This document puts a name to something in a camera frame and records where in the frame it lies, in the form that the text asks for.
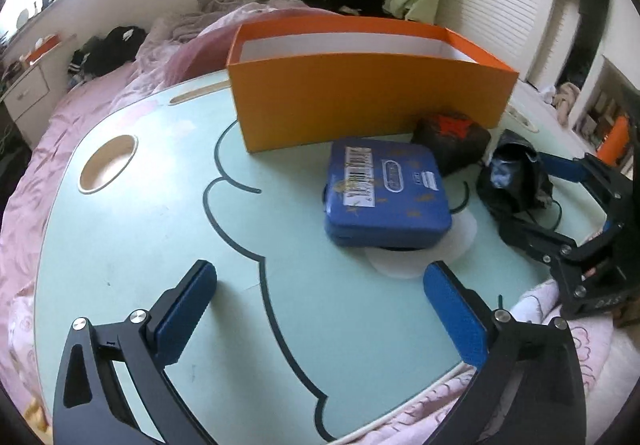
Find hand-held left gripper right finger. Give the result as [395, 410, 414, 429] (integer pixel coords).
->
[422, 261, 587, 445]

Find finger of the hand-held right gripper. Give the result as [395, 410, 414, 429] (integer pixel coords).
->
[537, 151, 632, 227]
[500, 219, 584, 269]

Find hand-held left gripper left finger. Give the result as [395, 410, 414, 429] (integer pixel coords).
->
[52, 259, 218, 445]

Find doll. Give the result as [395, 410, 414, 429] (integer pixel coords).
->
[475, 129, 555, 214]

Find dark pouch with red print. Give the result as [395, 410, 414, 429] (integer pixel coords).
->
[411, 112, 492, 176]

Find blue metal tin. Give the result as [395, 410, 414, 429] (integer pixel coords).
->
[321, 137, 455, 250]

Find orange cardboard box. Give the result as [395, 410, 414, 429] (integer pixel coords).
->
[226, 21, 521, 154]

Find mint green cartoon desktop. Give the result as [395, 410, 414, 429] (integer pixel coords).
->
[32, 67, 571, 445]

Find orange container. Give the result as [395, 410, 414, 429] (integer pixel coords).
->
[597, 117, 632, 166]

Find pink floral quilt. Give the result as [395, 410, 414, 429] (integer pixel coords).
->
[345, 282, 631, 445]

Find cluttered shelf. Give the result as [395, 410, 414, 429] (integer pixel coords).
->
[575, 55, 640, 160]

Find white louvered door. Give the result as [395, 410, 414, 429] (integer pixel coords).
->
[452, 0, 581, 86]

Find pink blanket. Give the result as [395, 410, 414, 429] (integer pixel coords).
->
[0, 0, 351, 445]

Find dark pink pillow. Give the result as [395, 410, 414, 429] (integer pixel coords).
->
[165, 22, 242, 90]

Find white nightstand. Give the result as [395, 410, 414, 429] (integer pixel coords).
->
[0, 60, 53, 136]

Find black white striped clothes pile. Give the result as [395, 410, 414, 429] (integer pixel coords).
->
[67, 25, 146, 80]

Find small orange box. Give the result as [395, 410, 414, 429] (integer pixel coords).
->
[24, 36, 66, 66]

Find beige crumpled clothes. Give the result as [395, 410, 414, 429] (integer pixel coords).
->
[197, 0, 288, 14]

